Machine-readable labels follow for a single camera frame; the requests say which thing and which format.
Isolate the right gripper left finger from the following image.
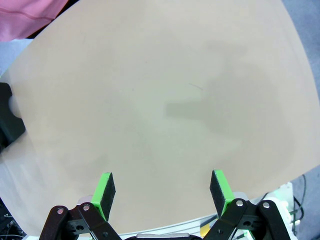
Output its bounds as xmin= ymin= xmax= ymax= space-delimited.
xmin=39 ymin=172 xmax=120 ymax=240

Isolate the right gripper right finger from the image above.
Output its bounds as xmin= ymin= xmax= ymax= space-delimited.
xmin=201 ymin=169 xmax=292 ymax=240

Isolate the yellow emergency stop button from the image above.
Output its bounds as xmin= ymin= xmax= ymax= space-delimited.
xmin=200 ymin=221 xmax=214 ymax=235

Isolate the person in pink hoodie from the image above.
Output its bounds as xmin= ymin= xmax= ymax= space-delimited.
xmin=0 ymin=0 xmax=70 ymax=43

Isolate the grooved aluminium table frame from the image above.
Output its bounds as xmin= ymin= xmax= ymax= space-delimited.
xmin=0 ymin=139 xmax=293 ymax=240

